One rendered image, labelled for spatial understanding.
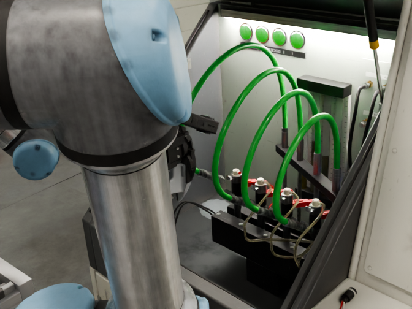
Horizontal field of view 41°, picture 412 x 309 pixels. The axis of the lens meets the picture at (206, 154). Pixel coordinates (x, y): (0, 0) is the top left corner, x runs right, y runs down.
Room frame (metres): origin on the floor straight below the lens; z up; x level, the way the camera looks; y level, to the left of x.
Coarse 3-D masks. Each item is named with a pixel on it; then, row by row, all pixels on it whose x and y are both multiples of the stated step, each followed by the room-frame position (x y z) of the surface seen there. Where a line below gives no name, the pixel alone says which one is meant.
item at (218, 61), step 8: (232, 48) 1.26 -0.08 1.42; (240, 48) 1.27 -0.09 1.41; (256, 48) 1.31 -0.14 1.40; (264, 48) 1.33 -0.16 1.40; (224, 56) 1.23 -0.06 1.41; (272, 56) 1.35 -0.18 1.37; (216, 64) 1.21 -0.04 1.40; (208, 72) 1.20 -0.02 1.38; (200, 80) 1.18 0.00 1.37; (280, 80) 1.37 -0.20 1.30; (200, 88) 1.18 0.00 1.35; (280, 88) 1.38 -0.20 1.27; (192, 96) 1.16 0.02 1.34
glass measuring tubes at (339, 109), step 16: (304, 80) 1.40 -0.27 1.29; (320, 80) 1.38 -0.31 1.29; (320, 96) 1.39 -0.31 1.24; (336, 96) 1.33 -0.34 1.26; (304, 112) 1.40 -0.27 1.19; (320, 112) 1.39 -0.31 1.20; (336, 112) 1.33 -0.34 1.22; (320, 128) 1.39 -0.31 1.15; (304, 144) 1.40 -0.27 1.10; (304, 192) 1.39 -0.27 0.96; (320, 192) 1.38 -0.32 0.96
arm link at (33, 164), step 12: (0, 132) 0.90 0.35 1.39; (12, 132) 0.91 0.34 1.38; (24, 132) 0.91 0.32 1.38; (36, 132) 0.93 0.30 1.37; (48, 132) 0.96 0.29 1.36; (0, 144) 0.91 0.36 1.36; (12, 144) 0.90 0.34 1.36; (24, 144) 0.90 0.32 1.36; (36, 144) 0.90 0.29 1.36; (48, 144) 0.91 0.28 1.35; (12, 156) 0.92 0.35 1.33; (24, 156) 0.89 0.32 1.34; (36, 156) 0.89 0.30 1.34; (48, 156) 0.89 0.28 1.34; (24, 168) 0.89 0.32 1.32; (36, 168) 0.89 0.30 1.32; (48, 168) 0.89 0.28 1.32
